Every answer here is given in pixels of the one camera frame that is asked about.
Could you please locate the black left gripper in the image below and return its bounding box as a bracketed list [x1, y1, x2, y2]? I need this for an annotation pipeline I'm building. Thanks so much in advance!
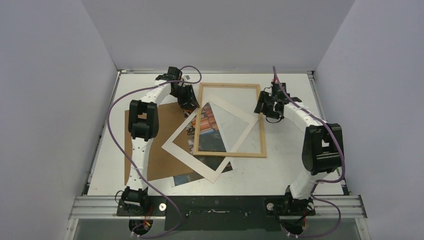
[170, 85, 199, 111]

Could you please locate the wooden picture frame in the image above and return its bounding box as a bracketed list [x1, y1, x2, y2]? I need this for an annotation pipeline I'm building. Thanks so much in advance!
[193, 82, 267, 158]

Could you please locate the clear acrylic sheet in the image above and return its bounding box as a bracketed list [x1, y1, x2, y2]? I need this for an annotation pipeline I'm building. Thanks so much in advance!
[202, 87, 261, 153]

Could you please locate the colourful photo print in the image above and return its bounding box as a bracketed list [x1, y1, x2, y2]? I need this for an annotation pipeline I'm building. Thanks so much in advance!
[173, 103, 226, 186]

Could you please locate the white mat board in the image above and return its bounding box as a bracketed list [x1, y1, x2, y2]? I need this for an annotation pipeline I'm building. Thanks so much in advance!
[162, 95, 258, 183]

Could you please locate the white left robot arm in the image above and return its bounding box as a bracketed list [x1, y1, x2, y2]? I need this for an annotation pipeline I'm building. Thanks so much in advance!
[126, 65, 200, 192]

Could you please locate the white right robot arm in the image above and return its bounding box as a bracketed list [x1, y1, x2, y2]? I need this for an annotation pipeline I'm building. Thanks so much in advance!
[254, 81, 343, 215]

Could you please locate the brown cardboard backing board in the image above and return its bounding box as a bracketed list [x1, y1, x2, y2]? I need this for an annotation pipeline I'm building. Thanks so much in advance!
[124, 102, 194, 185]

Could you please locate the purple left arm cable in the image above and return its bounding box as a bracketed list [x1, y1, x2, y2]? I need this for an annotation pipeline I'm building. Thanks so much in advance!
[105, 65, 202, 239]

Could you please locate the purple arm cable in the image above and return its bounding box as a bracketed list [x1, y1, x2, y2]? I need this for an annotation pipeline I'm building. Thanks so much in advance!
[105, 65, 202, 239]
[272, 66, 346, 239]

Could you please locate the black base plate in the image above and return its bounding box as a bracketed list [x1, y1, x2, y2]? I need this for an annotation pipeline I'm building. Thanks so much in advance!
[116, 195, 316, 234]

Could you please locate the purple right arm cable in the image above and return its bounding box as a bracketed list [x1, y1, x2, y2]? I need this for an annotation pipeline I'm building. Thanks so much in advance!
[272, 66, 346, 239]

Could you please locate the aluminium front rail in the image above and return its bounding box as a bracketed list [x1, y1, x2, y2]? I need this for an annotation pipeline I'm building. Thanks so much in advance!
[69, 195, 368, 220]

